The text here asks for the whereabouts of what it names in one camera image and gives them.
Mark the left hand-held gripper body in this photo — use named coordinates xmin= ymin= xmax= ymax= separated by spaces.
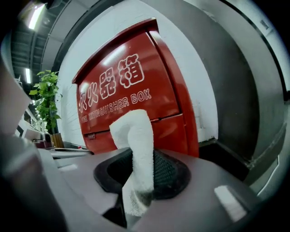
xmin=21 ymin=128 xmax=54 ymax=149

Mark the red fire equipment box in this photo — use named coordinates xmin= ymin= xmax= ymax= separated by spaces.
xmin=72 ymin=17 xmax=200 ymax=158

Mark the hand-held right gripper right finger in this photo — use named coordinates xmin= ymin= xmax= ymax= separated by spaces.
xmin=130 ymin=147 xmax=263 ymax=232

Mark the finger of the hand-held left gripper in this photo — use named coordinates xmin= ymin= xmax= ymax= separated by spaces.
xmin=51 ymin=147 xmax=91 ymax=159

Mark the white terry cloth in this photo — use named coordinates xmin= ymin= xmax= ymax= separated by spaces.
xmin=109 ymin=109 xmax=155 ymax=217

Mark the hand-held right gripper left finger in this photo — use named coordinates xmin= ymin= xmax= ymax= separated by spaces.
xmin=59 ymin=147 xmax=135 ymax=218

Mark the green leafy plant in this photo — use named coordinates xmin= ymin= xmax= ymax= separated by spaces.
xmin=29 ymin=69 xmax=62 ymax=135

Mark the long ceiling light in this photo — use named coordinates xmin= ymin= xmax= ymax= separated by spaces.
xmin=28 ymin=4 xmax=45 ymax=30

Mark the wooden slatted planter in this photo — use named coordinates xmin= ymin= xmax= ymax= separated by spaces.
xmin=50 ymin=133 xmax=65 ymax=148

